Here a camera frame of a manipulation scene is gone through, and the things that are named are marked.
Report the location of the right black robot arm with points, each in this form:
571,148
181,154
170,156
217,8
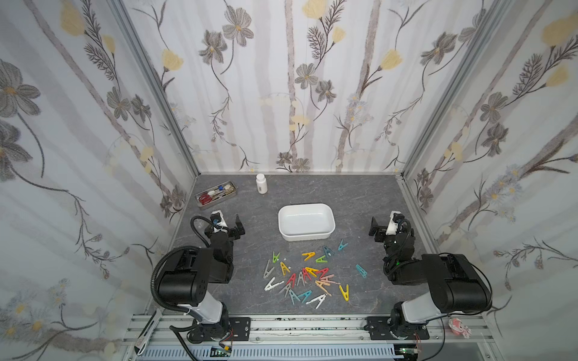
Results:
454,285

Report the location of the dark teal clothespin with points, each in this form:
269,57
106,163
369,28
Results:
328,252

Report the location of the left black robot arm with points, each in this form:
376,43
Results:
181,278

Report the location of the pink white small object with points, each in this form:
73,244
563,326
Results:
458,327

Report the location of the yellow clothespin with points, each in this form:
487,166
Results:
308,255
311,271
344,290
284,269

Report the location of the white pill bottle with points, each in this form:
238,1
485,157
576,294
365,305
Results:
261,182

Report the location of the aluminium front rail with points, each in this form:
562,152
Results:
313,337

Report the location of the grey clothespin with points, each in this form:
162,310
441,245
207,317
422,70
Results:
268,270

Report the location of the white clothespin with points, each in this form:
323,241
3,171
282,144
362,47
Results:
317,302
272,284

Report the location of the white clothespin bottom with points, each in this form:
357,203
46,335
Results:
317,302

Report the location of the metal tray with tools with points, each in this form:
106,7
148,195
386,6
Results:
215,195

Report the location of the pink clothespin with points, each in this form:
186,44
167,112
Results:
328,279

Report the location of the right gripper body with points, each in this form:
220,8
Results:
384,232

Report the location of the white storage box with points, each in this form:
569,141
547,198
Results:
306,222

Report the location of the teal clothespin bottom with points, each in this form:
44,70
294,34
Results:
303,297

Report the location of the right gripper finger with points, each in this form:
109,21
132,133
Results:
375,228
395,219

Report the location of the red clothespin pile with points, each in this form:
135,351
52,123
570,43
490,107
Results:
292,280

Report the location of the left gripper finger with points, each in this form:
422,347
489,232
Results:
239,229
217,220

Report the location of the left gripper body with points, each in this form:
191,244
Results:
228,230

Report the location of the tan clothespin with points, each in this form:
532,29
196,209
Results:
323,286

